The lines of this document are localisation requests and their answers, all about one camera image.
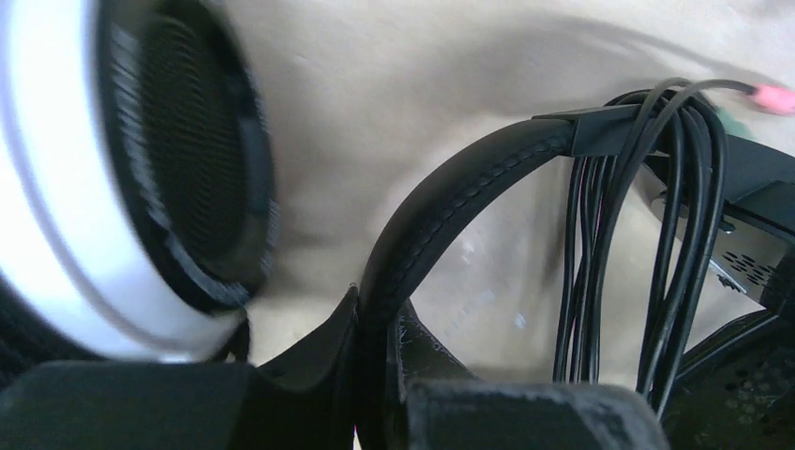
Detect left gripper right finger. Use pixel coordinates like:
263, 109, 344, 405
385, 303, 669, 449

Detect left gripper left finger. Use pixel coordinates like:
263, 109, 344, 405
1, 287, 358, 449

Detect white and black headphones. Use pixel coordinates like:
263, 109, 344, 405
1, 1, 278, 386

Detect black headphones with pink mic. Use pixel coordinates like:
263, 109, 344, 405
354, 78, 794, 449

